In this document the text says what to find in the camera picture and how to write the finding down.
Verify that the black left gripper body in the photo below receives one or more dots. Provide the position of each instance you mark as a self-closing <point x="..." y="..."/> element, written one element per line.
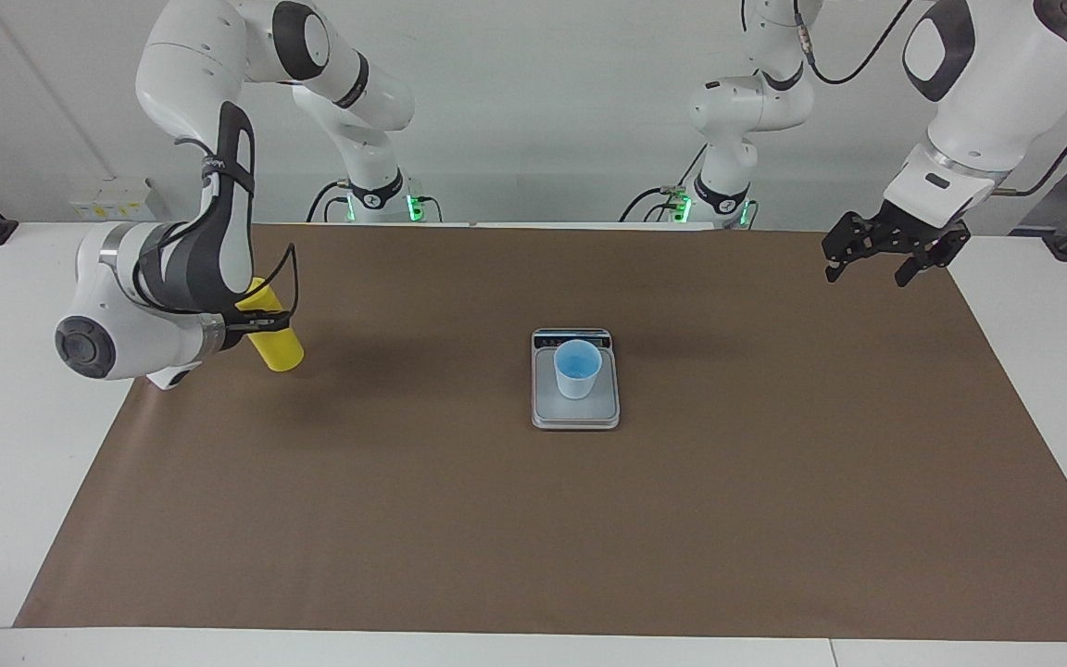
<point x="913" y="224"/>

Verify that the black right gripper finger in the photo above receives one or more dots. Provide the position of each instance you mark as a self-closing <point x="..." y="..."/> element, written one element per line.
<point x="269" y="322"/>

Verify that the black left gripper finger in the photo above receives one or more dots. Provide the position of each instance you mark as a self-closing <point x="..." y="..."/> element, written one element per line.
<point x="950" y="243"/>
<point x="853" y="233"/>

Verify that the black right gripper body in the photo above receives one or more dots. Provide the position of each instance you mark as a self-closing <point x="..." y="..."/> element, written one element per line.
<point x="232" y="333"/>

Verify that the yellow squeeze bottle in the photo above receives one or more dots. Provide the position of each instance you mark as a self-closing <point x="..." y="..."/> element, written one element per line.
<point x="279" y="352"/>

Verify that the light blue plastic cup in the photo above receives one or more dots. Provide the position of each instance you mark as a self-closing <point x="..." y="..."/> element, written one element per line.
<point x="578" y="372"/>

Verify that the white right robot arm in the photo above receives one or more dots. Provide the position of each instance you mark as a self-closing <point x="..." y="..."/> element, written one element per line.
<point x="182" y="65"/>

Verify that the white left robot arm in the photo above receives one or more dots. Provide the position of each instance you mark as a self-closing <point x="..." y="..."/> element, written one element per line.
<point x="987" y="83"/>

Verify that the silver digital kitchen scale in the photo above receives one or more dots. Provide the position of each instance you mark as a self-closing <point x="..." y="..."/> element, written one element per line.
<point x="589" y="414"/>

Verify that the brown paper table mat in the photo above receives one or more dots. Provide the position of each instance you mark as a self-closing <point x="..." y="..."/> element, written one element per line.
<point x="404" y="519"/>

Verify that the white wall socket box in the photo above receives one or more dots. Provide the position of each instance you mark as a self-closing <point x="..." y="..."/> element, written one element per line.
<point x="117" y="199"/>

